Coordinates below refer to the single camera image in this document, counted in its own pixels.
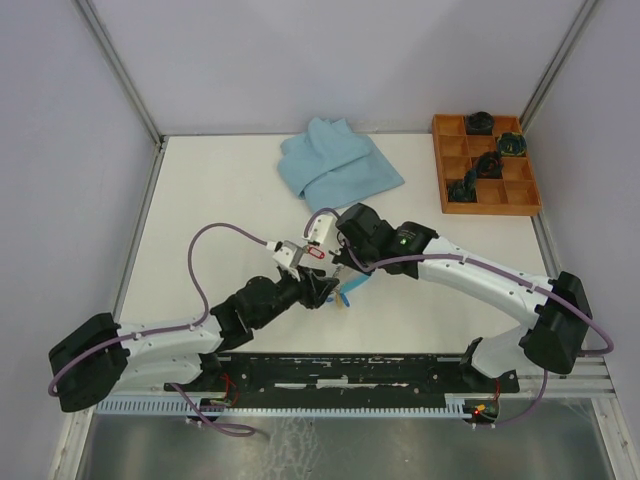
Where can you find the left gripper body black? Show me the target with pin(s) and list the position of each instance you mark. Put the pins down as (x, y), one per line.
(308, 295)

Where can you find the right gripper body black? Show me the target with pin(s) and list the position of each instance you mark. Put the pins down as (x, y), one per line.
(345, 255)

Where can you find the metal key organizer plate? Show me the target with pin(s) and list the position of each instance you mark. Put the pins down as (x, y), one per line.
(348, 281)

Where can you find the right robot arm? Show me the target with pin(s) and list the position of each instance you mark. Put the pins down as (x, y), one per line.
(551, 313)

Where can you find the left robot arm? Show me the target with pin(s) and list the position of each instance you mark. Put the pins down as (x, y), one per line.
(101, 356)

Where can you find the light blue cloth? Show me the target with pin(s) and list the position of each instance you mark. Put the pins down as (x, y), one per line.
(330, 166)

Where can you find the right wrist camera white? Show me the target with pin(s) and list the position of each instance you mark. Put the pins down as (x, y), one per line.
(322, 232)

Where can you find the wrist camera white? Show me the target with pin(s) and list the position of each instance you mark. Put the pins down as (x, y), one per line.
(287, 256)
(322, 232)

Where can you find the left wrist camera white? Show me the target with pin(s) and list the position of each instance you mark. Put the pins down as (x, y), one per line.
(287, 256)

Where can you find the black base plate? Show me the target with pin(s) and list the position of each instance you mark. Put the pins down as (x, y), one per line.
(351, 380)

